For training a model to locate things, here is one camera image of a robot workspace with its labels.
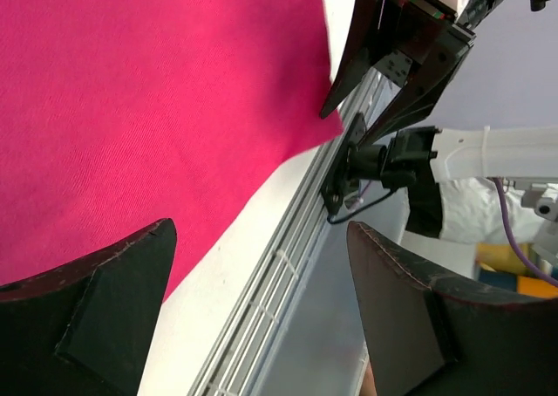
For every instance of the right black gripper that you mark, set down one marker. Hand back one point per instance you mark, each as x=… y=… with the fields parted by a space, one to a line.
x=416 y=43

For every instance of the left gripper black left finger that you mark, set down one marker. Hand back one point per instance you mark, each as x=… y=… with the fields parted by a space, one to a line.
x=86 y=327

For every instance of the pink trousers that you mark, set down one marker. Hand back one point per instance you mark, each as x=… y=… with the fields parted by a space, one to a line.
x=117 y=113

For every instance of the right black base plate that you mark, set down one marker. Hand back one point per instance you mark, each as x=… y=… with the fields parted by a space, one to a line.
x=338 y=187

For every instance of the aluminium frame rail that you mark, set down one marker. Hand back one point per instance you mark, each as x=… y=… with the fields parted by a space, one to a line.
x=295 y=328

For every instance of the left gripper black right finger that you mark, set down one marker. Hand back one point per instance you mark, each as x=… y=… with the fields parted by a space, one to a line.
x=431 y=331

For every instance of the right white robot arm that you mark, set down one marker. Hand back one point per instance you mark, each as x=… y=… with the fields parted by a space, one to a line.
x=525 y=157

